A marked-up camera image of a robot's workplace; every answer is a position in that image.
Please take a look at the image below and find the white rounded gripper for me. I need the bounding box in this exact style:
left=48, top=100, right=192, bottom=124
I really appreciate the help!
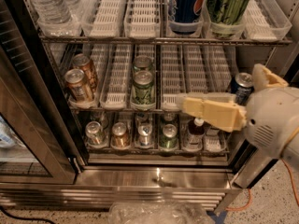
left=176, top=63, right=299, bottom=159

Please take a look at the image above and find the blue pepsi can top shelf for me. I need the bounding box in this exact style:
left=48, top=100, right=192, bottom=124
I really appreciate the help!
left=168, top=0, right=207, bottom=34

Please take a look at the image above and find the blue pepsi can shelf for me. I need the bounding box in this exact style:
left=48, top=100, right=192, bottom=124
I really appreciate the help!
left=230, top=73, right=253, bottom=105
left=168, top=0, right=207, bottom=34

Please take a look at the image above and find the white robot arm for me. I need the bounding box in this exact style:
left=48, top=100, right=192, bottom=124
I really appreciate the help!
left=176, top=63, right=299, bottom=170

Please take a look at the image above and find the blue pepsi can middle shelf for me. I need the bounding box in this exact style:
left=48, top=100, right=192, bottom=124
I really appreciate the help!
left=230, top=73, right=253, bottom=105

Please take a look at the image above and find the dark labelled bottle bottom shelf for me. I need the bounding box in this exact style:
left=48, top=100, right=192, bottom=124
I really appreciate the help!
left=206, top=126, right=220, bottom=136

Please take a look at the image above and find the green can bottom shelf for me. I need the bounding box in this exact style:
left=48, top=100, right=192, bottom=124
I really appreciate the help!
left=160, top=124, right=178, bottom=149

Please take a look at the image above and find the green can shelf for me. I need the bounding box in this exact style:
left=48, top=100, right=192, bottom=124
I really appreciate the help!
left=160, top=124, right=178, bottom=149
left=133, top=55, right=152, bottom=73
left=206, top=0, right=254, bottom=39
left=133, top=70, right=153, bottom=105

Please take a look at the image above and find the clear tray holding green can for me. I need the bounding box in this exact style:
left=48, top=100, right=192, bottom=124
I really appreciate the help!
left=202, top=0, right=250, bottom=41

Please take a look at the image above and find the green can top shelf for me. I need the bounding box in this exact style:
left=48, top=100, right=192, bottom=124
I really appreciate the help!
left=206, top=0, right=254, bottom=39

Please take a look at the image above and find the green can front middle shelf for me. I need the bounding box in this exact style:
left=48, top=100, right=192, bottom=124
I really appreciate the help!
left=133, top=70, right=153, bottom=105

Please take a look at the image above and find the silver red can bottom shelf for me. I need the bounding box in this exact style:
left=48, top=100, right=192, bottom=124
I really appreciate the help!
left=137, top=123, right=152, bottom=147

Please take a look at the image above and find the green can rear middle shelf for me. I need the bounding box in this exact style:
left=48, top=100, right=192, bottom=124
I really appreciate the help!
left=133, top=55, right=152, bottom=73

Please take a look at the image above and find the brown can bottom shelf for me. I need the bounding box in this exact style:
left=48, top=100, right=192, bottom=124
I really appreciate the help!
left=112, top=122, right=130, bottom=148

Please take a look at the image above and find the brown can shelf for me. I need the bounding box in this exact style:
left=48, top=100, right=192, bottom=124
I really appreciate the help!
left=71, top=53, right=98, bottom=92
left=64, top=68, right=93, bottom=102
left=112, top=122, right=130, bottom=148

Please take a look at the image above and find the silver can bottom shelf left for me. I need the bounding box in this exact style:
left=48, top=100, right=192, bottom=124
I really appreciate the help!
left=85, top=121, right=106, bottom=146

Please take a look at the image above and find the stainless steel fridge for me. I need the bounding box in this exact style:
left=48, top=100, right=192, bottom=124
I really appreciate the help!
left=0, top=0, right=299, bottom=212

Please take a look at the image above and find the brown can rear middle shelf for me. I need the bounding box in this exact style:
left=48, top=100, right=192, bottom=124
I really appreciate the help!
left=71, top=53, right=98, bottom=92

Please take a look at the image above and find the brown can front middle shelf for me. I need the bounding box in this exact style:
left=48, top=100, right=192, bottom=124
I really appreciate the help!
left=64, top=68, right=93, bottom=102

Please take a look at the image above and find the glass fridge door left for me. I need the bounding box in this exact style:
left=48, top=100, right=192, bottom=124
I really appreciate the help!
left=0, top=2, right=76, bottom=184

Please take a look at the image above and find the clear empty tray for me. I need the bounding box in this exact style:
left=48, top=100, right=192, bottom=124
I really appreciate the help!
left=160, top=45, right=186, bottom=111
left=100, top=45, right=132, bottom=110
left=183, top=46, right=214, bottom=93
left=124, top=0, right=161, bottom=39
left=81, top=0, right=126, bottom=38
left=244, top=0, right=292, bottom=42

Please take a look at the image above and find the brown bottle white cap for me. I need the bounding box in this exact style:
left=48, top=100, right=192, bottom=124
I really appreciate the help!
left=186, top=118, right=205, bottom=146

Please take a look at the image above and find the clear empty tray top right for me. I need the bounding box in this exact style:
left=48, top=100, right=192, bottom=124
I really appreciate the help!
left=244, top=0, right=292, bottom=42

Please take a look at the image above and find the clear tray with green cans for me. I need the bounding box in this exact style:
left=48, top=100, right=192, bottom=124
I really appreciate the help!
left=130, top=45, right=156, bottom=110

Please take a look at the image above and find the blue tape on floor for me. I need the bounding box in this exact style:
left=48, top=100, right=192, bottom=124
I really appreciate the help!
left=207, top=211, right=227, bottom=224

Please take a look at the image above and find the clear plastic bag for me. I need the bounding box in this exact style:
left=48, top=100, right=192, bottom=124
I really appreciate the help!
left=108, top=203, right=215, bottom=224

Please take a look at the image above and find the clear tray with brown cans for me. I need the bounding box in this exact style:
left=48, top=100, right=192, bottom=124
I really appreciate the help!
left=69, top=45, right=109, bottom=108

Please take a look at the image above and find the clear tray under water bottles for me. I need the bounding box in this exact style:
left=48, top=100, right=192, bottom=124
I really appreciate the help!
left=37, top=0, right=84, bottom=36

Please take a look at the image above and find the clear water bottle front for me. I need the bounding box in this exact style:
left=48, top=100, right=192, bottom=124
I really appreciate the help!
left=31, top=0, right=71, bottom=24

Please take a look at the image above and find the middle wire shelf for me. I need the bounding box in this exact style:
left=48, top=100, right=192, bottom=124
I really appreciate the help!
left=70, top=106, right=184, bottom=114

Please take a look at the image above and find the wire shelf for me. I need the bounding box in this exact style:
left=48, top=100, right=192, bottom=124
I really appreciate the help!
left=70, top=106, right=184, bottom=114
left=39, top=35, right=292, bottom=47

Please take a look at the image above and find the top wire shelf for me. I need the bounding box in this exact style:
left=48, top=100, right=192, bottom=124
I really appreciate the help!
left=39, top=35, right=292, bottom=47

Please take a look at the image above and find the black cable on floor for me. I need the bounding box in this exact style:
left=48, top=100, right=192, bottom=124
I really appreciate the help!
left=0, top=204, right=58, bottom=224

